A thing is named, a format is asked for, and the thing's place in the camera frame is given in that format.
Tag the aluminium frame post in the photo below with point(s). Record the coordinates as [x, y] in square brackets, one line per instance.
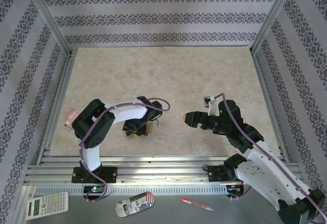
[46, 12]
[274, 12]

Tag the white scientific calculator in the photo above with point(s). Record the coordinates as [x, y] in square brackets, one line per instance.
[47, 206]

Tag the aluminium rail beam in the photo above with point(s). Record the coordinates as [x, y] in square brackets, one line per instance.
[163, 173]

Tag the aluminium side rail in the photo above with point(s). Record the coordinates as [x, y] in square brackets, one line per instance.
[265, 91]
[61, 91]

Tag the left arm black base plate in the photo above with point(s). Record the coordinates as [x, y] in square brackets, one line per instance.
[111, 174]

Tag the pink cylindrical plastic object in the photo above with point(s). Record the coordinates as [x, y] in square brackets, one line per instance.
[72, 115]

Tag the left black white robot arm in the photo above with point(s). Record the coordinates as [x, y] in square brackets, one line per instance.
[127, 111]

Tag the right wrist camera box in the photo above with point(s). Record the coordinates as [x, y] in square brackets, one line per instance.
[212, 108]

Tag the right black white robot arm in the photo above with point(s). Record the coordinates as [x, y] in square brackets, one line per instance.
[268, 173]

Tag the printed pencil case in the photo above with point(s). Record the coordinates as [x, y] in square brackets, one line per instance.
[134, 204]

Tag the brass padlock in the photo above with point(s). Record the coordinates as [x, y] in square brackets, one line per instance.
[158, 123]

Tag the red pen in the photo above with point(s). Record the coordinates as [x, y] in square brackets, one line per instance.
[194, 203]

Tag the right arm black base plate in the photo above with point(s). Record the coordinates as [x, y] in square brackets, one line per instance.
[215, 174]

